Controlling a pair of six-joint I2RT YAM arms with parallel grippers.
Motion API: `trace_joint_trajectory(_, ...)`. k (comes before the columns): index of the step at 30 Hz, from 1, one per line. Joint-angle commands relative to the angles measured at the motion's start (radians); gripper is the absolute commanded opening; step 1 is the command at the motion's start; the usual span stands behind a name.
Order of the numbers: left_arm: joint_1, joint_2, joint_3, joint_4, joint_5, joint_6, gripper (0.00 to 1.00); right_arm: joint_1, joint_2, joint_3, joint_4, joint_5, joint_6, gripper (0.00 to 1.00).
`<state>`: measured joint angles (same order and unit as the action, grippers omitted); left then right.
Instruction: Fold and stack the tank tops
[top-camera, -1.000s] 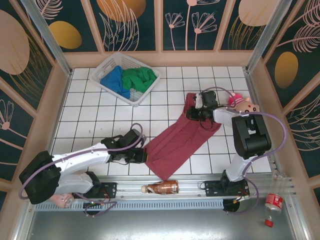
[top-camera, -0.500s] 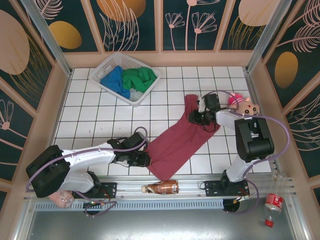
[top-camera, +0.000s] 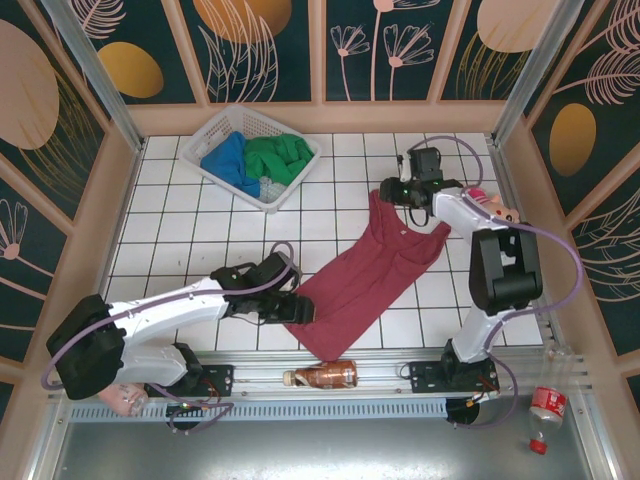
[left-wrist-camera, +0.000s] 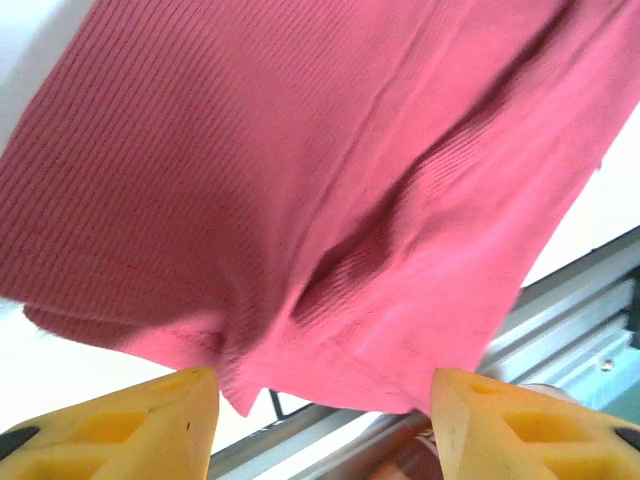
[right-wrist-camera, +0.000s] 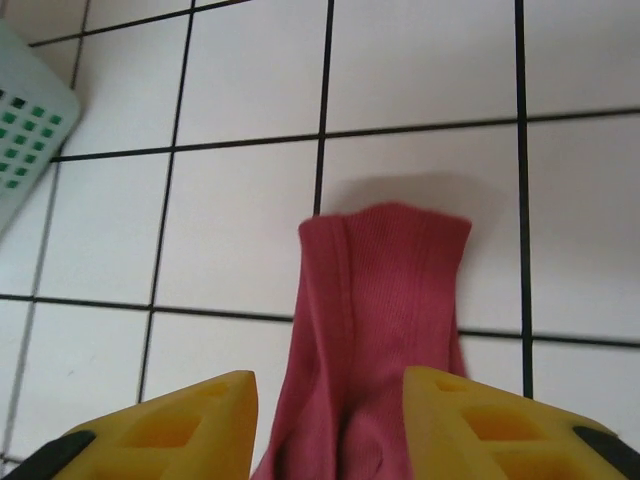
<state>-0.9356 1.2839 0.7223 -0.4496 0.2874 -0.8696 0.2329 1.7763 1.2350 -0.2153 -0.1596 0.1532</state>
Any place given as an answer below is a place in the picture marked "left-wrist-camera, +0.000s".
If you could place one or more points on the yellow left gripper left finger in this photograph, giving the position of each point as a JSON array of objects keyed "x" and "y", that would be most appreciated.
[{"x": 140, "y": 435}]

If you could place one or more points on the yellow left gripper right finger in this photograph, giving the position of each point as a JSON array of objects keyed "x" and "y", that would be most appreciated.
[{"x": 515, "y": 440}]

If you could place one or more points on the red ribbed tank top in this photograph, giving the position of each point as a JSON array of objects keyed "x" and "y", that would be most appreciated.
[{"x": 280, "y": 175}]

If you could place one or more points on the brown drink bottle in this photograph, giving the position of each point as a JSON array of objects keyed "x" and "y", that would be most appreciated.
[{"x": 410, "y": 450}]

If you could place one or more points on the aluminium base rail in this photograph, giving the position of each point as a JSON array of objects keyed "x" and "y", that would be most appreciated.
[{"x": 565, "y": 320}]

